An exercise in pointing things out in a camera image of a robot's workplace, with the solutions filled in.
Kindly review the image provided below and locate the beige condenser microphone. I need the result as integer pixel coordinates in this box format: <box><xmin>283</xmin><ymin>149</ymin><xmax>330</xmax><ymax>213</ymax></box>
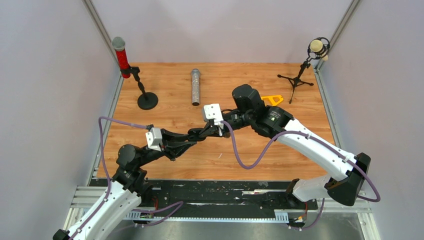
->
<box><xmin>308</xmin><ymin>39</ymin><xmax>330</xmax><ymax>61</ymax></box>

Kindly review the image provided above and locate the red glitter microphone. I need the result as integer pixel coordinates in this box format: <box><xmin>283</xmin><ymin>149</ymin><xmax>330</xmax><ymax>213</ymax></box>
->
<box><xmin>111</xmin><ymin>36</ymin><xmax>131</xmax><ymax>79</ymax></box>

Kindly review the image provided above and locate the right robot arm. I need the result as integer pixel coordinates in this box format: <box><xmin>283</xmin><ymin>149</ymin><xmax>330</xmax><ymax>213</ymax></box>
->
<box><xmin>201</xmin><ymin>84</ymin><xmax>371</xmax><ymax>209</ymax></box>

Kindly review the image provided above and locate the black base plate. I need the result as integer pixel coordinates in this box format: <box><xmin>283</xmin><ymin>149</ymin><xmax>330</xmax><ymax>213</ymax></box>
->
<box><xmin>140</xmin><ymin>179</ymin><xmax>319</xmax><ymax>219</ymax></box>

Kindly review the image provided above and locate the silver glitter microphone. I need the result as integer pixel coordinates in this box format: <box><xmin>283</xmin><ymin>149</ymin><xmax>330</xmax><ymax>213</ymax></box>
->
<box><xmin>190</xmin><ymin>68</ymin><xmax>201</xmax><ymax>106</ymax></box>

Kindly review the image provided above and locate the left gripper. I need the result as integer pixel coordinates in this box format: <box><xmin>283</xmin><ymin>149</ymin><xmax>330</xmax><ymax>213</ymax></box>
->
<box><xmin>136</xmin><ymin>127</ymin><xmax>197</xmax><ymax>168</ymax></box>

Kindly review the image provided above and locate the yellow triangular plastic piece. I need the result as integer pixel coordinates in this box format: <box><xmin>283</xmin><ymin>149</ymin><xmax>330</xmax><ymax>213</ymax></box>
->
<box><xmin>261</xmin><ymin>95</ymin><xmax>284</xmax><ymax>107</ymax></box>

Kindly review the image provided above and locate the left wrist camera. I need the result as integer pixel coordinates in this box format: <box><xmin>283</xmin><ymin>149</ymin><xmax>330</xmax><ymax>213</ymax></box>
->
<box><xmin>145</xmin><ymin>127</ymin><xmax>163</xmax><ymax>152</ymax></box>

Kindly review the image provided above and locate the black earbud charging case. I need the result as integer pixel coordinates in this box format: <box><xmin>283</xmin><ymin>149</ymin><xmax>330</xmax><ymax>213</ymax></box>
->
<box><xmin>187</xmin><ymin>128</ymin><xmax>206</xmax><ymax>142</ymax></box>

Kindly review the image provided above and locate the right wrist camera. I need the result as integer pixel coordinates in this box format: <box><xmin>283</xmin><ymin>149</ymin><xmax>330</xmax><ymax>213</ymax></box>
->
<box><xmin>202</xmin><ymin>103</ymin><xmax>224</xmax><ymax>126</ymax></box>

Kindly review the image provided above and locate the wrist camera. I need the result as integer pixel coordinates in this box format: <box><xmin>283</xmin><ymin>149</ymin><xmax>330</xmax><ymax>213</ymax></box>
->
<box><xmin>145</xmin><ymin>127</ymin><xmax>163</xmax><ymax>152</ymax></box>
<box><xmin>202</xmin><ymin>103</ymin><xmax>224</xmax><ymax>126</ymax></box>

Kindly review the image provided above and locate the black tripod mic stand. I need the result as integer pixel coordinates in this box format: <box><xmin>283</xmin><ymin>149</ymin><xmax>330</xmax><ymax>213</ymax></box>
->
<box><xmin>277</xmin><ymin>37</ymin><xmax>331</xmax><ymax>104</ymax></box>

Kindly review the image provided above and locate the slotted cable duct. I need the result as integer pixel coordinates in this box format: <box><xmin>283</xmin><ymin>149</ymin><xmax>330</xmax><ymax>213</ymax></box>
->
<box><xmin>125</xmin><ymin>208</ymin><xmax>290</xmax><ymax>223</ymax></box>

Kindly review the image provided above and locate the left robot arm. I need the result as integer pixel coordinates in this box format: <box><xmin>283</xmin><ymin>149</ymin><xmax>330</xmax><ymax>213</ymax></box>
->
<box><xmin>52</xmin><ymin>127</ymin><xmax>202</xmax><ymax>240</ymax></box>

